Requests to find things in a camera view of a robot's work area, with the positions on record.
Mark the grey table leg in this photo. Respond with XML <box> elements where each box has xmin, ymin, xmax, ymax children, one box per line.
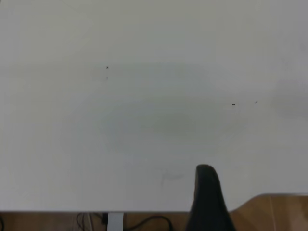
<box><xmin>107</xmin><ymin>212</ymin><xmax>125</xmax><ymax>231</ymax></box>

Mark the thick black cable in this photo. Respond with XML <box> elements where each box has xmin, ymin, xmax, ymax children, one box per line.
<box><xmin>124</xmin><ymin>215</ymin><xmax>174</xmax><ymax>231</ymax></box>

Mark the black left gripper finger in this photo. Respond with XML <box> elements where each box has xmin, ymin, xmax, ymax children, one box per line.
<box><xmin>184</xmin><ymin>164</ymin><xmax>236</xmax><ymax>231</ymax></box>

